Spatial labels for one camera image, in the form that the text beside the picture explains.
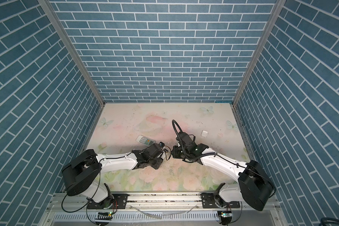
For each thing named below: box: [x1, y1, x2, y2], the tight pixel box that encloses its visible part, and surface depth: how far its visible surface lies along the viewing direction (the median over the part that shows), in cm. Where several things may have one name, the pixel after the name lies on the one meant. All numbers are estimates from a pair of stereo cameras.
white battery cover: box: [200, 129, 209, 137], surface depth 104 cm
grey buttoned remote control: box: [135, 134, 156, 147], surface depth 98 cm
